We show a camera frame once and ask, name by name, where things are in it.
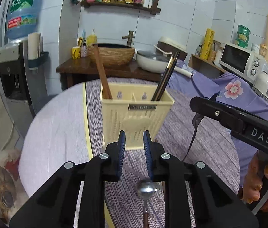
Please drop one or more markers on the dark wooden counter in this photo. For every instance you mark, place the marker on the dark wooden counter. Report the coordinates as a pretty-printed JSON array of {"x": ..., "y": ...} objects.
[{"x": 81, "y": 67}]

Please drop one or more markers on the dog printed cloth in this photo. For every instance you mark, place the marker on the dog printed cloth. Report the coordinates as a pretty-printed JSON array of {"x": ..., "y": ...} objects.
[{"x": 3, "y": 185}]

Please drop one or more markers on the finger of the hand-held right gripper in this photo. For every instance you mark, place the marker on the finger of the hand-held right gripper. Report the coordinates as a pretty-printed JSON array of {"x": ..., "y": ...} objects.
[{"x": 210, "y": 108}]

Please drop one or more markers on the yellow roll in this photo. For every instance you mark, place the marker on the yellow roll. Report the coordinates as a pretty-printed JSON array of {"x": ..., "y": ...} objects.
[{"x": 207, "y": 44}]

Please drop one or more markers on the white pot with lid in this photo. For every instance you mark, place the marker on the white pot with lid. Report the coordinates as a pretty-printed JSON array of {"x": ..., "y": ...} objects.
[{"x": 150, "y": 63}]

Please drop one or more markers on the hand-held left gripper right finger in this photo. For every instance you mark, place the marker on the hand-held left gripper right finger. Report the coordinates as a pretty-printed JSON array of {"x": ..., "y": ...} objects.
[{"x": 148, "y": 154}]

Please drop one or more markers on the blue water bottle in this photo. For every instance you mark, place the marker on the blue water bottle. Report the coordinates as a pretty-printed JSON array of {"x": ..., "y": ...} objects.
[{"x": 24, "y": 11}]

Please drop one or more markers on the white microwave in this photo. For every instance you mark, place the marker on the white microwave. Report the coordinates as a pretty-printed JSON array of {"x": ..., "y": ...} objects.
[{"x": 236, "y": 57}]

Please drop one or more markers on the purple floral blanket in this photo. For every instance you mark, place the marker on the purple floral blanket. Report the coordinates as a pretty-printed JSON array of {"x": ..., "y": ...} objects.
[{"x": 202, "y": 85}]

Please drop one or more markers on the yellow cup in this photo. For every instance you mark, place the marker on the yellow cup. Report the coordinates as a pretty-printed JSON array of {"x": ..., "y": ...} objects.
[{"x": 76, "y": 52}]

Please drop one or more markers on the small patterned pump bottle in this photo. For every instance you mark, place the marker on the small patterned pump bottle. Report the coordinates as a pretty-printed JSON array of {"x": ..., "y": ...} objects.
[{"x": 84, "y": 51}]

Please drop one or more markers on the woven basin sink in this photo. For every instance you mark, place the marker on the woven basin sink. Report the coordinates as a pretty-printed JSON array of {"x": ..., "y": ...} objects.
[{"x": 119, "y": 57}]

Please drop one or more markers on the white tablecloth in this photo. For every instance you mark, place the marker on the white tablecloth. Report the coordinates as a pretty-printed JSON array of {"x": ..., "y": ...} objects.
[{"x": 57, "y": 135}]

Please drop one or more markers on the grey water dispenser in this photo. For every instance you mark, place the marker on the grey water dispenser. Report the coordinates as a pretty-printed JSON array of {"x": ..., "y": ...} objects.
[{"x": 12, "y": 80}]

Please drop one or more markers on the brown wooden chopstick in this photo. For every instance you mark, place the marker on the brown wooden chopstick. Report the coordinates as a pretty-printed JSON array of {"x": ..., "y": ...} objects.
[
  {"x": 101, "y": 76},
  {"x": 104, "y": 76}
]

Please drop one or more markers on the yellow soap bottle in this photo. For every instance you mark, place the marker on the yellow soap bottle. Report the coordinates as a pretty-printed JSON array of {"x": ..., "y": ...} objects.
[{"x": 91, "y": 39}]

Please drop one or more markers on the grey cup holder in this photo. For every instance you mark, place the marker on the grey cup holder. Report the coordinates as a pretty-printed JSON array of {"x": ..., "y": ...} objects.
[{"x": 43, "y": 59}]

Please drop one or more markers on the white kettle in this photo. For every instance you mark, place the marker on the white kettle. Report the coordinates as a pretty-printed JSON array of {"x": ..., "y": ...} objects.
[{"x": 263, "y": 83}]

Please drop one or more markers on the stack of green bowls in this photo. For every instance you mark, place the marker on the stack of green bowls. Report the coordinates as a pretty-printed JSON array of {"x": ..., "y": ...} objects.
[{"x": 242, "y": 36}]

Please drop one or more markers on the purple striped table runner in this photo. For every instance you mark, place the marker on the purple striped table runner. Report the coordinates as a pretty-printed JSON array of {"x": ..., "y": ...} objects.
[{"x": 210, "y": 147}]

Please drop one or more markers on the white paper cup stack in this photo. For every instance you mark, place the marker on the white paper cup stack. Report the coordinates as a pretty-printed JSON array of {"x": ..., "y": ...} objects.
[{"x": 33, "y": 45}]

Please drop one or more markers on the bamboo faucet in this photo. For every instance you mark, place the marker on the bamboo faucet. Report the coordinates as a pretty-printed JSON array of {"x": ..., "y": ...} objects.
[{"x": 129, "y": 38}]

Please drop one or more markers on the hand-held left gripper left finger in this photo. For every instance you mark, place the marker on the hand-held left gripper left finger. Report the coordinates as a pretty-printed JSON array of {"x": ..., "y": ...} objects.
[{"x": 122, "y": 152}]

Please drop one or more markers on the cream perforated utensil holder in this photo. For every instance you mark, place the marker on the cream perforated utensil holder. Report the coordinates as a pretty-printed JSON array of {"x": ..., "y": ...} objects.
[{"x": 134, "y": 123}]

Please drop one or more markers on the brown and white rice cooker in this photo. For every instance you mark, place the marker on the brown and white rice cooker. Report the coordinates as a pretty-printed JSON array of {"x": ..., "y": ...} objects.
[{"x": 169, "y": 44}]

